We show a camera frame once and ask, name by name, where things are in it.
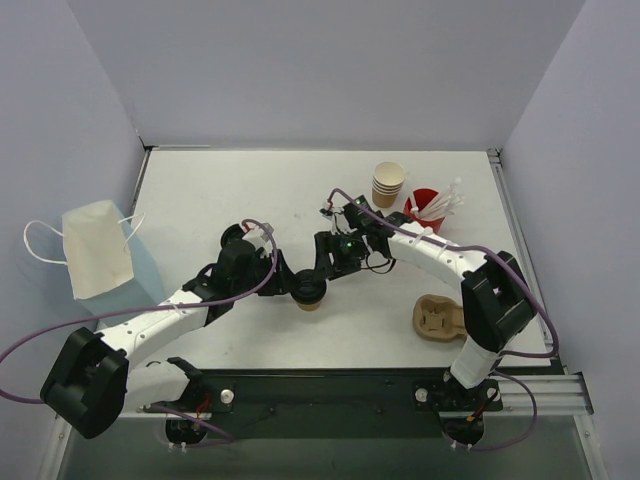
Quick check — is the single black cup lid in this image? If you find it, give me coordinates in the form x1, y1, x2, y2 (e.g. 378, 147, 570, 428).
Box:
291, 269, 327, 305

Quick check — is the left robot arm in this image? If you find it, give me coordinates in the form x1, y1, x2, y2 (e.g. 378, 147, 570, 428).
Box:
40, 239, 300, 439

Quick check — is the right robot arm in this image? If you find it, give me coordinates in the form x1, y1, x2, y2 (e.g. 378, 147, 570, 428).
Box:
314, 204, 537, 408

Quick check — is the stack of black lids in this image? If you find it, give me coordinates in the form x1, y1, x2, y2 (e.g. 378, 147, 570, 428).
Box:
220, 224, 245, 248

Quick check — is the red straw holder cup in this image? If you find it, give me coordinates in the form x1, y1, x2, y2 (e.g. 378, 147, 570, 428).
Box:
403, 188, 446, 234

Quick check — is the stack of brown paper cups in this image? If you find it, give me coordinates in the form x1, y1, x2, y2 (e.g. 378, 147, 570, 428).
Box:
372, 161, 406, 208

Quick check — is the white wrapped straws bundle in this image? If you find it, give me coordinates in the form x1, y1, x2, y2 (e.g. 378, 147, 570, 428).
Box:
430, 178, 464, 215

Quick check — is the brown pulp cup carrier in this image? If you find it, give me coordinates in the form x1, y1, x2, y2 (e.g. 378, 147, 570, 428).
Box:
412, 294, 468, 343

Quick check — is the blue paper bag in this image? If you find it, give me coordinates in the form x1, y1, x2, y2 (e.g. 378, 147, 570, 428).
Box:
23, 199, 169, 321

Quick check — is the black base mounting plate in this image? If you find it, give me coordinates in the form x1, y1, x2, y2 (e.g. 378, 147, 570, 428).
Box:
146, 368, 503, 446

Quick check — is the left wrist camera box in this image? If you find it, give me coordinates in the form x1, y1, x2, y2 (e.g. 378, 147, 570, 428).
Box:
242, 223, 273, 255

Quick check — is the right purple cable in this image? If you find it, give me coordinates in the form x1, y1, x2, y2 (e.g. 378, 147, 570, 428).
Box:
324, 187, 559, 452

